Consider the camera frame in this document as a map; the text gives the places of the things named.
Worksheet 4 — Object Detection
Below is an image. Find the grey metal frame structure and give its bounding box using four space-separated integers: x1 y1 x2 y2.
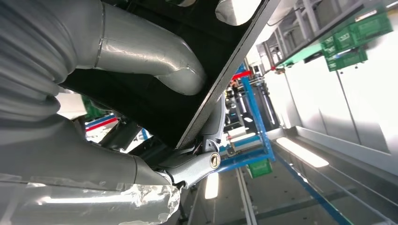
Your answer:
256 0 389 68

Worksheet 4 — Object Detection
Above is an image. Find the blue rack with green crates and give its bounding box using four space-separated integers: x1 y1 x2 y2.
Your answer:
216 63 355 225

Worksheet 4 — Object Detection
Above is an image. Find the long white light strip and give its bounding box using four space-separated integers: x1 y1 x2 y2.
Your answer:
276 137 329 168
204 172 219 200

